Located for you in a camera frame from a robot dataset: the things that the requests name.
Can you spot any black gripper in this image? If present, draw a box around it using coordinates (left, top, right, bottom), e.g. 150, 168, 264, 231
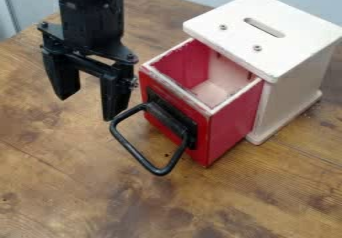
37, 0, 137, 100

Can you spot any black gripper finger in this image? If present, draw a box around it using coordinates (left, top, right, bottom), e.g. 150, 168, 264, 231
100, 73, 136, 121

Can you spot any red wooden drawer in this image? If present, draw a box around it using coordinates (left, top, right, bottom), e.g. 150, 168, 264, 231
138, 39, 264, 167

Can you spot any black metal drawer handle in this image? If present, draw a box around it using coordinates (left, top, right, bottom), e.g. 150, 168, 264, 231
108, 87, 199, 177

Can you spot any grey vertical pole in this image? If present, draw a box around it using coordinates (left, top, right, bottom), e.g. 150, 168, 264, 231
4, 0, 21, 33

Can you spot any white wooden box cabinet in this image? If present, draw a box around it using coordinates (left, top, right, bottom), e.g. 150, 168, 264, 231
183, 0, 342, 145

